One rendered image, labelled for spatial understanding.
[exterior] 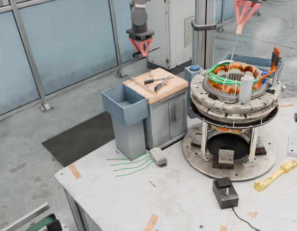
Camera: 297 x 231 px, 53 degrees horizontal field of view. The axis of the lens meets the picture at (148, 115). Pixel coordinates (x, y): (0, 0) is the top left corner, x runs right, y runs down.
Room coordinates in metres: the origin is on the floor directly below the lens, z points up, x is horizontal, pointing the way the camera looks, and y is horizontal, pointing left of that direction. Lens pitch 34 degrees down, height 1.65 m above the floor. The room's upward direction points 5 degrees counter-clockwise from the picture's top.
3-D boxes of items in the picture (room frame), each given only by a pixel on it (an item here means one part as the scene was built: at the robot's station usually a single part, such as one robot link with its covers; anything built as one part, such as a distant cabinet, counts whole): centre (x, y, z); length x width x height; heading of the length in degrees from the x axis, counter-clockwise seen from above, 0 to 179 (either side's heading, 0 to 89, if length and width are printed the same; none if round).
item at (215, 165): (0.85, -0.28, 0.81); 0.08 x 0.05 x 0.02; 75
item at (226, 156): (0.85, -0.29, 0.85); 0.06 x 0.04 x 0.05; 75
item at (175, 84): (1.10, -0.04, 1.05); 0.20 x 0.19 x 0.02; 124
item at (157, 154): (0.93, -0.03, 0.80); 0.10 x 0.05 x 0.04; 23
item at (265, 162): (0.97, -0.33, 0.80); 0.39 x 0.39 x 0.01
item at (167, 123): (1.10, -0.04, 0.91); 0.19 x 0.19 x 0.26; 34
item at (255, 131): (0.85, -0.38, 0.91); 0.02 x 0.02 x 0.21
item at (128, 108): (1.01, 0.09, 0.92); 0.17 x 0.11 x 0.28; 34
